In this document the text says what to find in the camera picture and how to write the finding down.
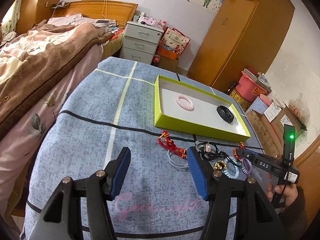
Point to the orange box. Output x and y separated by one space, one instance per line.
167 53

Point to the wooden corner cabinet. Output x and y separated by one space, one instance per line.
33 12

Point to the brown fleece blanket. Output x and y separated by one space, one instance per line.
35 62

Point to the blue plaid table cloth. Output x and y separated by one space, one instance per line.
111 109

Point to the floral window curtain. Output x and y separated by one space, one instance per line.
10 19

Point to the black wristband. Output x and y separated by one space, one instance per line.
225 114

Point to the green shallow cardboard tray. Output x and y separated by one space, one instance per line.
185 108

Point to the right hand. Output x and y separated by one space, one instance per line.
289 191

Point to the large brown cardboard box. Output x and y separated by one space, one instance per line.
266 134

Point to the wooden bed headboard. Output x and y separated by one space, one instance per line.
121 12

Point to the light blue pink-lidded box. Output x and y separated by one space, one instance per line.
261 104

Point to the yellow patterned box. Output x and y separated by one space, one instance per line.
244 103

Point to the black tie with teal bead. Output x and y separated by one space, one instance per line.
231 159

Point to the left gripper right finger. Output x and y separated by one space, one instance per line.
201 172

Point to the white three drawer cabinet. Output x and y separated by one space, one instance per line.
140 42

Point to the tall wooden wardrobe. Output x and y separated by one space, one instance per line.
243 34

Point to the pink plastic storage bin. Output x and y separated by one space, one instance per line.
248 88

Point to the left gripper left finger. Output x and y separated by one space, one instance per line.
116 171

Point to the red patterned gift bag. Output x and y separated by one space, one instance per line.
174 40

